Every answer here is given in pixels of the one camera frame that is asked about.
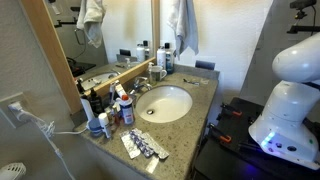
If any white terry towel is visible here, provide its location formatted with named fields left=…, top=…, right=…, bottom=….
left=167, top=0, right=199, bottom=58

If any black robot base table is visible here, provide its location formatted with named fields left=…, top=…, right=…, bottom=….
left=192, top=98, right=320, bottom=180

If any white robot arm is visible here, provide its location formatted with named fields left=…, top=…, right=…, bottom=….
left=248, top=33, right=320, bottom=170

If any white oval sink basin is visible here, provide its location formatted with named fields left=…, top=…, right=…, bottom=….
left=136, top=85, right=193, bottom=123

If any chrome sink faucet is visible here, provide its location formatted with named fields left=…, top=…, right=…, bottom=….
left=129, top=76, right=152, bottom=95

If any white ceramic mug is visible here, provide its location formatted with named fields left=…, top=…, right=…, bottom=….
left=151, top=66, right=167, bottom=81

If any small clear pump bottle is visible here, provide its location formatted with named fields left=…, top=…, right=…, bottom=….
left=147, top=62, right=154, bottom=83

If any razor on counter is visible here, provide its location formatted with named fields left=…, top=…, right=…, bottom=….
left=183, top=78, right=200, bottom=86

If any dark shampoo bottle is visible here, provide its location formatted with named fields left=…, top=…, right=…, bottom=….
left=164, top=43, right=174, bottom=74

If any shaving foam can orange cap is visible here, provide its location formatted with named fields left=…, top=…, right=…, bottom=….
left=119, top=95, right=134, bottom=125

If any white lotion bottle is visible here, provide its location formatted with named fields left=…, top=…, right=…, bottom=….
left=157, top=46, right=166, bottom=68

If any toothpaste tube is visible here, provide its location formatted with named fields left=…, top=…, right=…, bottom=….
left=109, top=80, right=126, bottom=104

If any small red bottle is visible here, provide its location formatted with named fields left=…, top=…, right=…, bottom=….
left=112, top=105, right=120, bottom=126

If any purple blister pack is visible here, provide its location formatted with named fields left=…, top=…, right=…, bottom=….
left=129, top=130, right=154, bottom=158

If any silver blister pack left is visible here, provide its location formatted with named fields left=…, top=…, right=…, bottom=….
left=120, top=131, right=141, bottom=159

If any white roll-on deodorant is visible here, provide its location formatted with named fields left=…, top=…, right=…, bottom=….
left=98, top=113, right=112, bottom=139

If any dark glass bottle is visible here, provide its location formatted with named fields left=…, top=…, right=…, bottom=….
left=90, top=89, right=104, bottom=114

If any blue round jar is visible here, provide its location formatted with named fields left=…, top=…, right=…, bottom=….
left=88, top=118, right=102, bottom=137

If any white tall tube bottle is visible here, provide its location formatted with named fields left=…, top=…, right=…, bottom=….
left=80, top=98, right=95, bottom=121

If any dark blue wall box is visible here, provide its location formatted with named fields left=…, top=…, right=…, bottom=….
left=195, top=60, right=215, bottom=70

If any orange handled clamp upper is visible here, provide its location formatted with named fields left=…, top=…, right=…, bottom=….
left=217, top=103, right=242, bottom=121

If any orange handled clamp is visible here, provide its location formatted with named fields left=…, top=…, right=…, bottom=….
left=217, top=103, right=242, bottom=121
left=207, top=123, right=232, bottom=143

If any orange handled clamp lower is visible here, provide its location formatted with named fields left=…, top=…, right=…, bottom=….
left=207, top=123, right=232, bottom=143

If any wood framed wall mirror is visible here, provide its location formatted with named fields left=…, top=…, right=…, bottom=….
left=18, top=0, right=159, bottom=114

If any white power cable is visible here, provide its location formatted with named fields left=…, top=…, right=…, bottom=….
left=16, top=111, right=88, bottom=180

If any white wall outlet plug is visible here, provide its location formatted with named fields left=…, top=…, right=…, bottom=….
left=8, top=102, right=23, bottom=117

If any black camera on mount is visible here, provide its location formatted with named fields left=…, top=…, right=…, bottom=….
left=287, top=0, right=320, bottom=34

